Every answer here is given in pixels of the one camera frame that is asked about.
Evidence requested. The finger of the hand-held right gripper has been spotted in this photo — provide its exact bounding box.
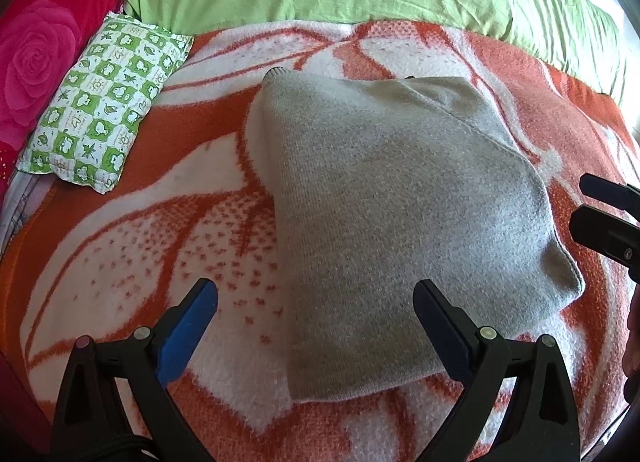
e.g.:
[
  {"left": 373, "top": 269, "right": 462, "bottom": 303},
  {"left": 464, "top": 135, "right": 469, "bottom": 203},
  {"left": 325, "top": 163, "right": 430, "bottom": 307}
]
[
  {"left": 570, "top": 204, "right": 640, "bottom": 283},
  {"left": 579, "top": 174, "right": 640, "bottom": 217}
]

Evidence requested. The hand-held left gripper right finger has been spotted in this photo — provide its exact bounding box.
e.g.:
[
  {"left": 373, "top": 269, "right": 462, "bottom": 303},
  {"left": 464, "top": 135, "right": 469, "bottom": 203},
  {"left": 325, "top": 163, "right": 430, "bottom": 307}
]
[{"left": 412, "top": 279, "right": 582, "bottom": 462}]

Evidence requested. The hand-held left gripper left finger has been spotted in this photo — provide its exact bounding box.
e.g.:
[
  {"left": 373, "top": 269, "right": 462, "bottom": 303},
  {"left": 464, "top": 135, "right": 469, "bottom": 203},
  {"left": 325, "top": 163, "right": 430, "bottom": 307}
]
[{"left": 52, "top": 278, "right": 219, "bottom": 462}]

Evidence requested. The grey knit sweater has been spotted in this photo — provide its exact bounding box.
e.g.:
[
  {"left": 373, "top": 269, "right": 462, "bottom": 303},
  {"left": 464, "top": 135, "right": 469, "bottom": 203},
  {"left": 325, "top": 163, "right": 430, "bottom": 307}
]
[{"left": 244, "top": 68, "right": 586, "bottom": 402}]

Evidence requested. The person's right hand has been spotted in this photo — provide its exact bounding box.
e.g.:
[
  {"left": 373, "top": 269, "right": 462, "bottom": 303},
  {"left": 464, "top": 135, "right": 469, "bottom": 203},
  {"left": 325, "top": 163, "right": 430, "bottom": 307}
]
[{"left": 622, "top": 309, "right": 640, "bottom": 379}]

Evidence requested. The orange and white blanket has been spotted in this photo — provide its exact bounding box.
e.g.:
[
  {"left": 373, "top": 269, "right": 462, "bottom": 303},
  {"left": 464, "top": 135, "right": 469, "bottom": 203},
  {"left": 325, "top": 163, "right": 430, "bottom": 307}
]
[{"left": 0, "top": 19, "right": 640, "bottom": 462}]

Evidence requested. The pale floral bed sheet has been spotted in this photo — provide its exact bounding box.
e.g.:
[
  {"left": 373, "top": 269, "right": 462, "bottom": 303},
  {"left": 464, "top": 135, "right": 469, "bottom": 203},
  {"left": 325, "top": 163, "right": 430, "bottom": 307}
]
[{"left": 0, "top": 174, "right": 53, "bottom": 255}]

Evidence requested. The green and white patterned pillow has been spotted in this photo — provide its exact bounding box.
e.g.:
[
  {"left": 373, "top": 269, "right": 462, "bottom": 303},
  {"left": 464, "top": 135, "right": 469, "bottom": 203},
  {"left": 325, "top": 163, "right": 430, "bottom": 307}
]
[{"left": 17, "top": 12, "right": 195, "bottom": 195}]

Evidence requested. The pink rose pillow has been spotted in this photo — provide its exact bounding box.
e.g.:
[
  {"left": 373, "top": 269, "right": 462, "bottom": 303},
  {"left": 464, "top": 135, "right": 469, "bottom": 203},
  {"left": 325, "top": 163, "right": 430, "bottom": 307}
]
[{"left": 0, "top": 0, "right": 134, "bottom": 195}]

